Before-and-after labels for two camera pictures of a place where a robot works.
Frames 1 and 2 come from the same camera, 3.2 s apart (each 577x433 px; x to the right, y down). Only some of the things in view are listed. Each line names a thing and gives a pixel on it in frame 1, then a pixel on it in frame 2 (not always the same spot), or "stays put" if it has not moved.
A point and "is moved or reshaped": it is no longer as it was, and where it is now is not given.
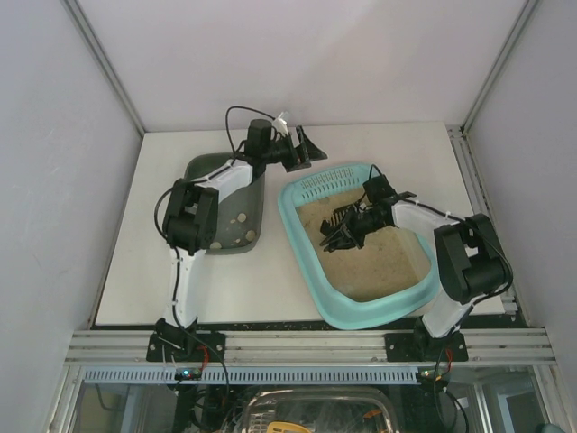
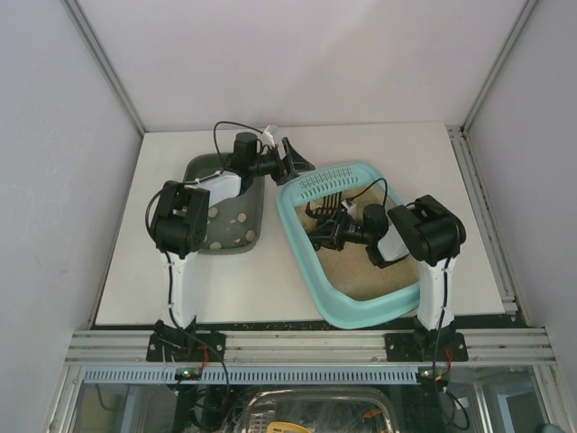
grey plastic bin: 240,212 stays put
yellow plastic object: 280,427 stays put
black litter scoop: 326,225 is moved or reshaped
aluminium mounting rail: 306,348 stays put
